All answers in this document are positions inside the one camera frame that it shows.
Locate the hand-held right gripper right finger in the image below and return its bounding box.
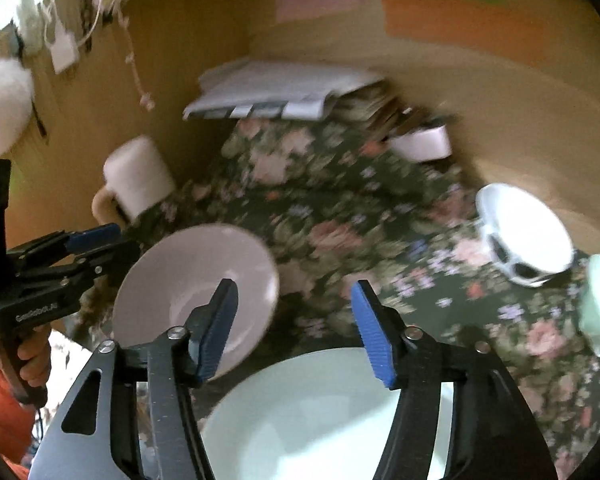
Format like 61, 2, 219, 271
351, 280, 561, 480

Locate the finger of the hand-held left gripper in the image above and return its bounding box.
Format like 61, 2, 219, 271
14, 239, 142, 297
7, 223, 122, 274

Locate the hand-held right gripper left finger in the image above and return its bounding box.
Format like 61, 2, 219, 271
27, 277, 241, 480

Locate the pink bowl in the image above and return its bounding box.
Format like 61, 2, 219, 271
111, 223, 281, 380

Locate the mint green plate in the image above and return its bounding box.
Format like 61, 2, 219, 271
200, 347, 456, 480

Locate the person's left forearm orange sleeve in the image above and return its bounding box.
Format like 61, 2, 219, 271
0, 360, 37, 472

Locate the person's left hand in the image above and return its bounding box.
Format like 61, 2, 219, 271
16, 324, 54, 391

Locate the floral tablecloth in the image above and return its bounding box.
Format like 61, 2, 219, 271
45, 115, 600, 480

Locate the white fluffy pompom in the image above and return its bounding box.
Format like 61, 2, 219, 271
0, 57, 35, 157

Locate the white bowl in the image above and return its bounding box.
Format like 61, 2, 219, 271
475, 182, 577, 289

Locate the white fluffy headband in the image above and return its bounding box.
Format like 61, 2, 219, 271
17, 0, 46, 56

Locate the stack of books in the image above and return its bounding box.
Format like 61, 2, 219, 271
330, 85, 431, 141

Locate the black patterned headband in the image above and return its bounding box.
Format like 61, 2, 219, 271
70, 0, 100, 52

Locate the stack of white papers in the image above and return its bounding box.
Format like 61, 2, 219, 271
182, 57, 386, 122

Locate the orange sticky note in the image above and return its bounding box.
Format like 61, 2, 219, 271
382, 0, 556, 68

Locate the pink mug with beige handle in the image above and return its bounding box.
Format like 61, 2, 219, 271
91, 135, 177, 226

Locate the beaded string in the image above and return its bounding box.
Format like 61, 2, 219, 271
119, 10, 157, 111

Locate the white charger with cable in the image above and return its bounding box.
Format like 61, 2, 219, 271
42, 0, 106, 74

